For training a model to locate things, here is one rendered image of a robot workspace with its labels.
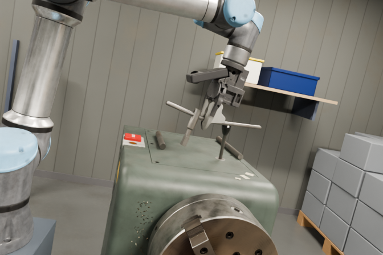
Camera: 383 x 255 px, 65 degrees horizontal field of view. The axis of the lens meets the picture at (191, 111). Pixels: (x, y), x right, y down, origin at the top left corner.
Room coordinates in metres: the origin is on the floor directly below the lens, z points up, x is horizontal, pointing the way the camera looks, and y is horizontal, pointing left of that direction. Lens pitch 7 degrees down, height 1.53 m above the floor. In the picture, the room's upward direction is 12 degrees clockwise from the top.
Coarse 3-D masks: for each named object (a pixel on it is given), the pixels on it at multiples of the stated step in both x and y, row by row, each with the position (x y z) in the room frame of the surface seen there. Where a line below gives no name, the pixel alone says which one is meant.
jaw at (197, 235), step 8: (184, 224) 0.65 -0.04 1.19; (192, 224) 0.64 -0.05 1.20; (200, 224) 0.63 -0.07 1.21; (192, 232) 0.63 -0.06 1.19; (200, 232) 0.62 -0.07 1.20; (192, 240) 0.61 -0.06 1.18; (200, 240) 0.60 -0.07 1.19; (208, 240) 0.59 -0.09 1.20; (192, 248) 0.58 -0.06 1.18; (200, 248) 0.59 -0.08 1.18; (208, 248) 0.59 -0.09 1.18
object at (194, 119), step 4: (196, 108) 0.85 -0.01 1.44; (196, 112) 0.85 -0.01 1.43; (200, 112) 0.85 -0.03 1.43; (192, 116) 0.85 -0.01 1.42; (196, 116) 0.85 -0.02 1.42; (192, 120) 0.85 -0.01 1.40; (196, 120) 0.85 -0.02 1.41; (188, 124) 0.85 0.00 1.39; (192, 124) 0.84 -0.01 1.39; (188, 128) 0.85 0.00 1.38; (192, 128) 0.84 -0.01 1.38; (188, 132) 0.84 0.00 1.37; (184, 136) 0.85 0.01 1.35; (188, 136) 0.84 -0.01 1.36; (184, 140) 0.84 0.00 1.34; (188, 140) 0.84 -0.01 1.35; (184, 144) 0.84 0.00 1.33
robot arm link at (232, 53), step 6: (228, 48) 0.86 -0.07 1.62; (234, 48) 0.85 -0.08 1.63; (240, 48) 0.85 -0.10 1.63; (228, 54) 0.86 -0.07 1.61; (234, 54) 0.85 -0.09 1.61; (240, 54) 0.85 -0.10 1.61; (246, 54) 0.86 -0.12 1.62; (228, 60) 0.86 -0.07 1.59; (234, 60) 0.85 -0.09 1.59; (240, 60) 0.85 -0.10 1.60; (246, 60) 0.86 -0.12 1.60
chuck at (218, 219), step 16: (192, 208) 0.69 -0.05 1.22; (208, 208) 0.68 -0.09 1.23; (224, 208) 0.68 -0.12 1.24; (240, 208) 0.71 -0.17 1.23; (176, 224) 0.66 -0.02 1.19; (208, 224) 0.63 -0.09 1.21; (224, 224) 0.64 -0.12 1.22; (240, 224) 0.65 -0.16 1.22; (256, 224) 0.66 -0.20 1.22; (160, 240) 0.65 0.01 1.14; (176, 240) 0.62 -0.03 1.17; (224, 240) 0.64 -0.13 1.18; (240, 240) 0.65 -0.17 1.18; (256, 240) 0.66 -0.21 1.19; (272, 240) 0.67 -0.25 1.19
